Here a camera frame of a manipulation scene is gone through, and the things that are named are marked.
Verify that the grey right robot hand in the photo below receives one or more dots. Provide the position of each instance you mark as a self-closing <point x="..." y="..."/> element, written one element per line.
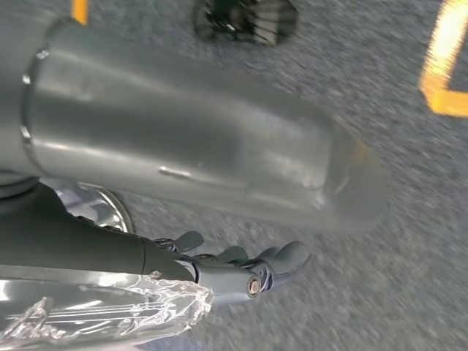
<point x="146" y="135"/>

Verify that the chrome stanchion with round base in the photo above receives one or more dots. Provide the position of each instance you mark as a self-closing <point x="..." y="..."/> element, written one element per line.
<point x="99" y="208"/>

